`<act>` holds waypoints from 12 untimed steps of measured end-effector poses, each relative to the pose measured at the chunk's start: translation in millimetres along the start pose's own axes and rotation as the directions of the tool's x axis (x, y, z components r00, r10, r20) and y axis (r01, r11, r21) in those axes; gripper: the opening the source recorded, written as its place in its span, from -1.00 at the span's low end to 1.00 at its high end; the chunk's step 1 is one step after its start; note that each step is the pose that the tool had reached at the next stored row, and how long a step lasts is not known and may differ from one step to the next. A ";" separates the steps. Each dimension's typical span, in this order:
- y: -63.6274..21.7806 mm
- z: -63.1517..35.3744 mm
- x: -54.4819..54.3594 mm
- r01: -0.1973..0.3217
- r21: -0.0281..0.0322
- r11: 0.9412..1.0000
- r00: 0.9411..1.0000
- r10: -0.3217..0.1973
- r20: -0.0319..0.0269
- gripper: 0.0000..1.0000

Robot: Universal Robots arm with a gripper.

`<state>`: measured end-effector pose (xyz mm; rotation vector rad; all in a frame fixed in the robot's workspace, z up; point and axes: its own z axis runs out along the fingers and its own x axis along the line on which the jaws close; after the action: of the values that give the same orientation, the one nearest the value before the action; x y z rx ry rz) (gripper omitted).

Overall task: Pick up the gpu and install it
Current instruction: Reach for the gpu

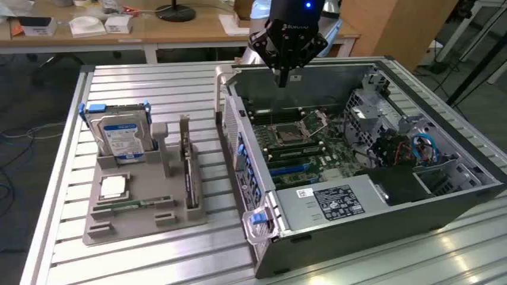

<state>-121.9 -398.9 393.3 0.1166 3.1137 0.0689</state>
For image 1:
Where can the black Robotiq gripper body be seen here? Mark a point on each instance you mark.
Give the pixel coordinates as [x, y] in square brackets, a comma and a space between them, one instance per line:
[295, 17]

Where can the black graphics card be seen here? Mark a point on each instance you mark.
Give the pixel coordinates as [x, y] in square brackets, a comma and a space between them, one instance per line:
[190, 178]

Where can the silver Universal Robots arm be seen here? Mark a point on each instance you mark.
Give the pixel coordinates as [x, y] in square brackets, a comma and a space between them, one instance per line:
[333, 29]

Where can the white paper stack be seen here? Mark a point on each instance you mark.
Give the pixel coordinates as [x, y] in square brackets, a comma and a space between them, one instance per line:
[234, 26]

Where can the brown cardboard box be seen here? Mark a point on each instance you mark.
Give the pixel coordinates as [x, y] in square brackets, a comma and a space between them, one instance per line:
[243, 9]

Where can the wooden cabinet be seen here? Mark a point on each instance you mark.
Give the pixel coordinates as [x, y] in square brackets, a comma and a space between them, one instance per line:
[397, 29]

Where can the wooden desk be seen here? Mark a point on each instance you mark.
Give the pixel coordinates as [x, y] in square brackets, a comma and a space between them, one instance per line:
[178, 29]

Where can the RAM stick with white label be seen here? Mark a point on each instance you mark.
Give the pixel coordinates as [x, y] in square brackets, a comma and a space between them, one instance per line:
[274, 112]

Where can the black round lamp base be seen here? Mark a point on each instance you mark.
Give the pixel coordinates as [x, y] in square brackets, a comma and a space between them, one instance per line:
[177, 14]

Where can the metal socket cover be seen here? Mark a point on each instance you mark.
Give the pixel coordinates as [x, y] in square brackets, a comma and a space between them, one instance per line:
[317, 120]

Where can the thin metal locking lever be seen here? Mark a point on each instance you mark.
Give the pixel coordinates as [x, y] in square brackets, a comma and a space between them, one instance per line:
[271, 121]

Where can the perforated metal disk bay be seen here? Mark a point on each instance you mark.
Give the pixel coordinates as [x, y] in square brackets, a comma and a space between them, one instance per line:
[369, 118]

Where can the white floor box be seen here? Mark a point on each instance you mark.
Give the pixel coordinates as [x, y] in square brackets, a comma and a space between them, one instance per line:
[432, 53]

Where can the CPU socket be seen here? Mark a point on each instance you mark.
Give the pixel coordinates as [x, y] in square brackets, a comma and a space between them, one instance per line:
[287, 132]

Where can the small white box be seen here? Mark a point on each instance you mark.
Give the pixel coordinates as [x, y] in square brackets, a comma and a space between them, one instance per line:
[118, 25]

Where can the black RAM stick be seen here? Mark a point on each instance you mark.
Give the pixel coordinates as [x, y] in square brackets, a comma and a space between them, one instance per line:
[297, 151]

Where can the green motherboard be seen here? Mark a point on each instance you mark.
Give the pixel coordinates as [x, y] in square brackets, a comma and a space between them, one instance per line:
[321, 154]

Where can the blue expansion slot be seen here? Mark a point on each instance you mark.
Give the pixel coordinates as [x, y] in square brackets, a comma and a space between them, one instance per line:
[291, 169]

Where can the white square holder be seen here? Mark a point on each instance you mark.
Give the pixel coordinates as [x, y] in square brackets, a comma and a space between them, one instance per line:
[89, 28]

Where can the hard disk in blue caddy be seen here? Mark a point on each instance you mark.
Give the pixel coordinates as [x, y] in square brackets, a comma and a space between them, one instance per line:
[119, 133]

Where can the black chair base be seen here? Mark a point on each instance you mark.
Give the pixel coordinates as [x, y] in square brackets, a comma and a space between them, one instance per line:
[59, 59]

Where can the black plastic shroud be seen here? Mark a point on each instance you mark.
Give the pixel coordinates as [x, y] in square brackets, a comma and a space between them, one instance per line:
[397, 187]

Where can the grey sheet metal disk bay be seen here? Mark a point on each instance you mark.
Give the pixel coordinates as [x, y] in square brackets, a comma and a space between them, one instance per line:
[448, 175]

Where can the grey power supply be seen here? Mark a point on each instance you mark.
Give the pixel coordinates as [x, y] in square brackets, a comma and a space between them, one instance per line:
[297, 207]

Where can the white box with dark lid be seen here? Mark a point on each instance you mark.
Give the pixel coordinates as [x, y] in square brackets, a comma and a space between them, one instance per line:
[39, 29]

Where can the grey parts rack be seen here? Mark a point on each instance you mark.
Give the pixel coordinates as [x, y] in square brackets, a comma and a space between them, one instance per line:
[139, 184]

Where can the blue case latch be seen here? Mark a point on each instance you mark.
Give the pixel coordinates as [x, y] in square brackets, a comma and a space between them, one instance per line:
[258, 220]

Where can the silver CPU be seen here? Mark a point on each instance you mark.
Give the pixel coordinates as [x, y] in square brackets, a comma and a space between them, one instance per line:
[113, 187]

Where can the green RAM stick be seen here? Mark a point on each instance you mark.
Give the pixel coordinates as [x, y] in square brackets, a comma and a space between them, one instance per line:
[131, 204]

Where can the dark open PC case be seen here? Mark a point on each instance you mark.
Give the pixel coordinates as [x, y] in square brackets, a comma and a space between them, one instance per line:
[357, 243]

